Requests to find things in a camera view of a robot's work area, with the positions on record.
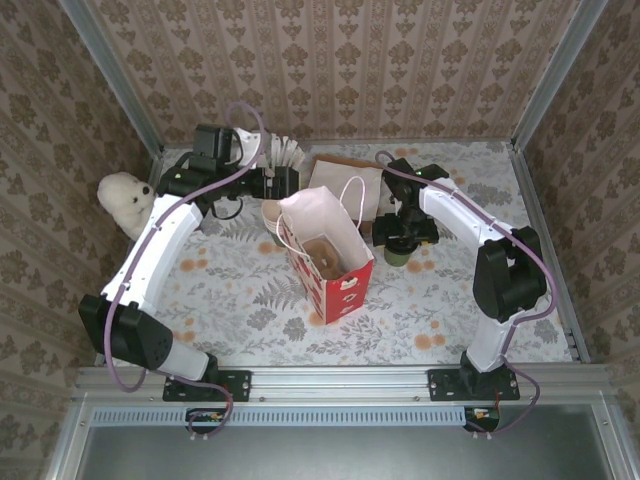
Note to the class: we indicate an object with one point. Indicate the green paper coffee cup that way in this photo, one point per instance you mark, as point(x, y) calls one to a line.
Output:
point(400, 257)

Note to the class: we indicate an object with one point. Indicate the stack of paper cups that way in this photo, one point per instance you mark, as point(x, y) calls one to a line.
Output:
point(270, 215)

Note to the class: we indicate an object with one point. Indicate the red white paper gift bag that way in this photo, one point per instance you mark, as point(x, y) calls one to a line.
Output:
point(320, 215)

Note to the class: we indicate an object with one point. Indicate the brown pulp cup carrier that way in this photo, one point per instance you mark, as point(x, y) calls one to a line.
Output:
point(320, 250)

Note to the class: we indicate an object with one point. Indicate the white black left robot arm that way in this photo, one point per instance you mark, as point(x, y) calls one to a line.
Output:
point(160, 250)

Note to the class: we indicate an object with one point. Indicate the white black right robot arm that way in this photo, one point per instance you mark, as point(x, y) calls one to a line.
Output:
point(460, 215)

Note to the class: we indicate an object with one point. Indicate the white napkin stack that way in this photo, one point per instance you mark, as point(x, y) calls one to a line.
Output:
point(330, 175)

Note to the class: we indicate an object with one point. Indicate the brown cardboard tray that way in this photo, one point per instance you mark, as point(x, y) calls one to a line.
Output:
point(340, 161)

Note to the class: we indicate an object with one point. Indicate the white plush dog toy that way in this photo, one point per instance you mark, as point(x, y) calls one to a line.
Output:
point(125, 200)

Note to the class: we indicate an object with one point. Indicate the grey metal panel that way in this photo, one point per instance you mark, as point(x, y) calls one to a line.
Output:
point(350, 455)

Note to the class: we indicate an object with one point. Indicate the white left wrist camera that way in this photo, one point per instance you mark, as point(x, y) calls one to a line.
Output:
point(247, 142)

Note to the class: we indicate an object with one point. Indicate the aluminium frame post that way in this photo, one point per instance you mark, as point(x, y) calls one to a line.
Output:
point(115, 85)
point(555, 75)

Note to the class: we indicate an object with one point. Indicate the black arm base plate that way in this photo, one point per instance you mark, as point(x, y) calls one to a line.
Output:
point(235, 385)
point(442, 385)

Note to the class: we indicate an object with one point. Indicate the aluminium front rail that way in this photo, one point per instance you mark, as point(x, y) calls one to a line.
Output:
point(340, 382)

